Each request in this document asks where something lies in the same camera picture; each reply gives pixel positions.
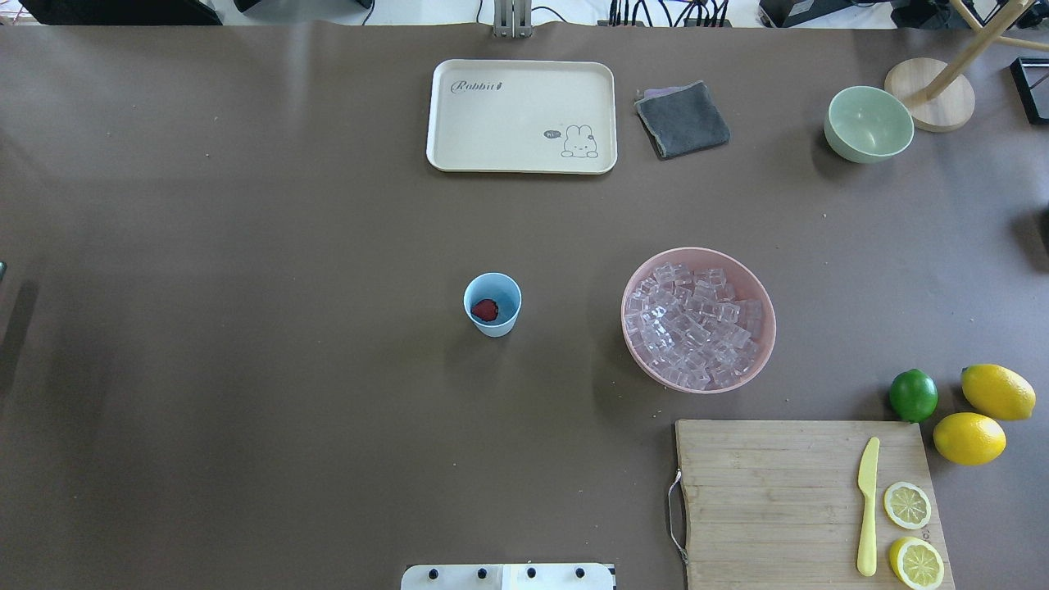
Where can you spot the grey folded cloth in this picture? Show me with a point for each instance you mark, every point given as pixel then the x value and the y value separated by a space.
pixel 682 119

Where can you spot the cream rabbit tray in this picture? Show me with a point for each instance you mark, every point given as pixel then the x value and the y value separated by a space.
pixel 522 116

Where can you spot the green bowl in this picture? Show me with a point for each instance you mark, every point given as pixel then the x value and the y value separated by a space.
pixel 866 125

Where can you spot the aluminium frame post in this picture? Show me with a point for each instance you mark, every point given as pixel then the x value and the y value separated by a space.
pixel 512 19

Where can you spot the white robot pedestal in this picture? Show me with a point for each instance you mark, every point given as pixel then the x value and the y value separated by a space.
pixel 561 575

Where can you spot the wooden cutting board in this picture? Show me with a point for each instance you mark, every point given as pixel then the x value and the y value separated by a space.
pixel 774 504

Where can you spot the green lime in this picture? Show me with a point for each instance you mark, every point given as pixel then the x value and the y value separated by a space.
pixel 913 396

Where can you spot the yellow plastic knife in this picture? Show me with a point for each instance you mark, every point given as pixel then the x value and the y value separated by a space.
pixel 866 552

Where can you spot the yellow lemon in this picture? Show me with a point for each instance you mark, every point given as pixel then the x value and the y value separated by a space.
pixel 998 392
pixel 969 438

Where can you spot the wooden stand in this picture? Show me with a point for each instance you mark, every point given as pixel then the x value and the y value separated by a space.
pixel 936 94

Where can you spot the light blue cup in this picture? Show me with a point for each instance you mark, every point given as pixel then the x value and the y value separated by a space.
pixel 505 291

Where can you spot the lemon half slice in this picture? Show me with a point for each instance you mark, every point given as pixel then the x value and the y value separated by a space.
pixel 916 563

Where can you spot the pink bowl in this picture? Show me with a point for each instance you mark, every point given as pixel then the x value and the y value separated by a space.
pixel 697 373

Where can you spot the red strawberry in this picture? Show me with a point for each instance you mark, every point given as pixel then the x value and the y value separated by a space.
pixel 486 310

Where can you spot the clear ice cubes pile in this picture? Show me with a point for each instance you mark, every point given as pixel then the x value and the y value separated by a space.
pixel 695 324

